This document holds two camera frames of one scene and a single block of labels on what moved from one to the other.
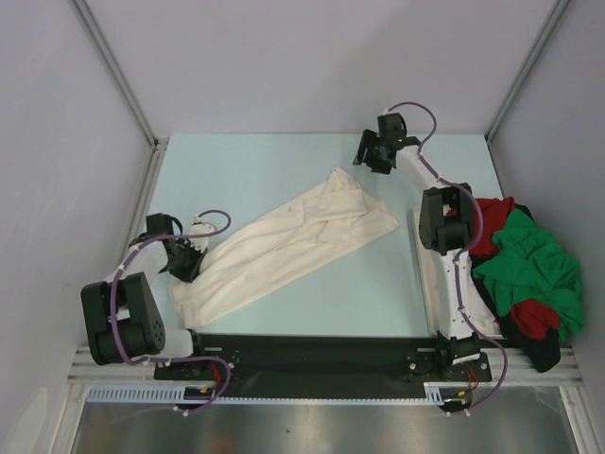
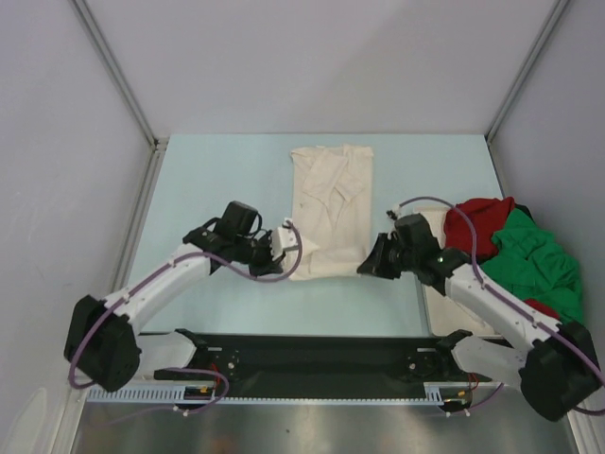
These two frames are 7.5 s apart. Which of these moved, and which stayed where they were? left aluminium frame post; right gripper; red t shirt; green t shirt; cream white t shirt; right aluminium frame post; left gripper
Moved: right gripper; left gripper; cream white t shirt
Stayed: red t shirt; left aluminium frame post; green t shirt; right aluminium frame post
